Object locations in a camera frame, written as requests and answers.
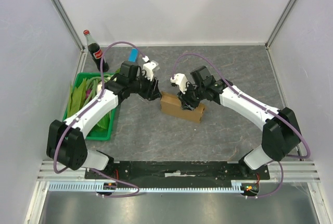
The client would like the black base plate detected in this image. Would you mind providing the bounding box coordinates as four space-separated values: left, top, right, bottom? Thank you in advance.
84 160 271 187

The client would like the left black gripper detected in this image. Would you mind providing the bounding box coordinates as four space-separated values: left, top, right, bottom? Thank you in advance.
129 71 162 101

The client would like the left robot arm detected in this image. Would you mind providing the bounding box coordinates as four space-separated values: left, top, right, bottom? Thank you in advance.
46 61 161 179

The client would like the green long beans bundle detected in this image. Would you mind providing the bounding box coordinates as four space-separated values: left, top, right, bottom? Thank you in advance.
82 76 102 91

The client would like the cola glass bottle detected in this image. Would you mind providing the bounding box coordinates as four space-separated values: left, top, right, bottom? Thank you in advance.
83 30 109 72

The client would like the purple eggplant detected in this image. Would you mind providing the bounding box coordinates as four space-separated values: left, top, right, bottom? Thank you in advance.
86 89 92 97

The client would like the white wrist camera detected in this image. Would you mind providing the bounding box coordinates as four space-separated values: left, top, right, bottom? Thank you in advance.
170 73 188 94
142 56 160 81

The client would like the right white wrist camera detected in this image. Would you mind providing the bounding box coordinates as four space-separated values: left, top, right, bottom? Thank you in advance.
170 73 188 94

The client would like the blue slotted cable duct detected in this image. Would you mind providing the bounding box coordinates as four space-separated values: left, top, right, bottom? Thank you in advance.
48 181 244 193

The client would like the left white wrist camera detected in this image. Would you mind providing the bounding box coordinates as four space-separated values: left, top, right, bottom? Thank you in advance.
142 56 160 81

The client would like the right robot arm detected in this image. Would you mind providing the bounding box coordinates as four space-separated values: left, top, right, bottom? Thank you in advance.
170 66 301 179

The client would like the green plastic tray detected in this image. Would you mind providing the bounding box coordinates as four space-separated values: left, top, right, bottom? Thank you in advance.
63 72 116 141

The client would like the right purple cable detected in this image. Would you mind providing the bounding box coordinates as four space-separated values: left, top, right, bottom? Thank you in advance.
173 53 312 198

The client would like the green leafy vegetable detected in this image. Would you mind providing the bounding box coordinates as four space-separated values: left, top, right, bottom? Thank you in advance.
67 78 87 118

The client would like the brown cardboard box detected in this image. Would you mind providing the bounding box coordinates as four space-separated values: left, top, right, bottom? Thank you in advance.
160 91 206 124

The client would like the blue rectangular block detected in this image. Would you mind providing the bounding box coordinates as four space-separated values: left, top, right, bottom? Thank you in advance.
128 48 139 62

